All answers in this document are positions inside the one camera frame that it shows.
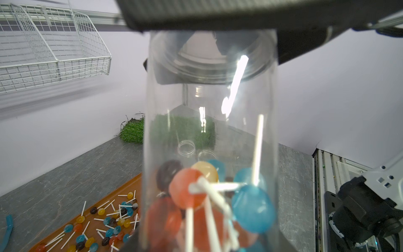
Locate blue yellow garden rake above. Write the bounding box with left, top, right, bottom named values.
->
left=1, top=215, right=14, bottom=252

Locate white wire wall rack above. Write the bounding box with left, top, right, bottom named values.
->
left=1, top=3, right=112, bottom=93

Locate green artificial grass mat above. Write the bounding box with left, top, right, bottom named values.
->
left=119, top=114, right=217, bottom=149

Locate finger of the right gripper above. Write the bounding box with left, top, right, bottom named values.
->
left=117, top=0, right=403, bottom=32

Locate pile of spilled lollipops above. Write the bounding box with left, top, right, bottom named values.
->
left=34, top=188, right=141, bottom=252

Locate clear candy jar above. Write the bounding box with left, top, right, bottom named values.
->
left=177, top=140, right=196, bottom=158

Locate brown wooden tray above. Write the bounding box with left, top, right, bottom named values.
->
left=28, top=172, right=142, bottom=252

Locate clear plastic jar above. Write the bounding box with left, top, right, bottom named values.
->
left=138, top=29, right=280, bottom=252

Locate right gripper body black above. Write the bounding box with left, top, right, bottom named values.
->
left=143, top=25, right=350, bottom=86

